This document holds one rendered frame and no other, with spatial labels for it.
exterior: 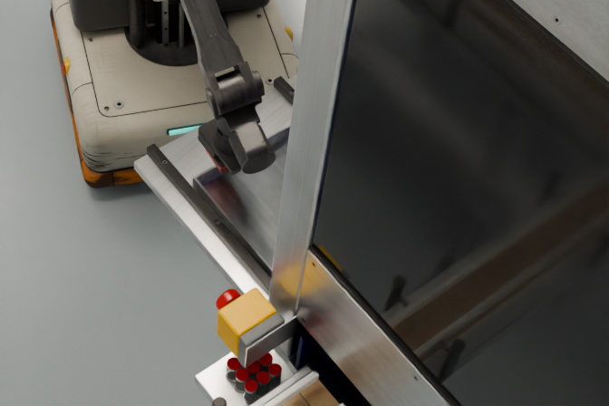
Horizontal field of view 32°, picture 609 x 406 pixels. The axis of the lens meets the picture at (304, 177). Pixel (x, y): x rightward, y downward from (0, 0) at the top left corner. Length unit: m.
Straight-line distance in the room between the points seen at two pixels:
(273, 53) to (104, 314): 0.82
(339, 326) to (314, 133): 0.33
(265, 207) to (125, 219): 1.09
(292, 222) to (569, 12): 0.67
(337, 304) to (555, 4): 0.69
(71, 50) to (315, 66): 1.79
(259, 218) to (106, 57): 1.15
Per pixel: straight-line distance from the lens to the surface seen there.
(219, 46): 1.63
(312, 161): 1.29
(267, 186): 1.88
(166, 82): 2.82
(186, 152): 1.92
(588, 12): 0.84
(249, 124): 1.66
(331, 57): 1.14
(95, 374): 2.68
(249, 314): 1.57
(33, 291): 2.80
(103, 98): 2.79
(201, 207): 1.82
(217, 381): 1.68
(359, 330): 1.43
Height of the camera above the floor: 2.40
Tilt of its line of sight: 53 degrees down
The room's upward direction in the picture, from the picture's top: 9 degrees clockwise
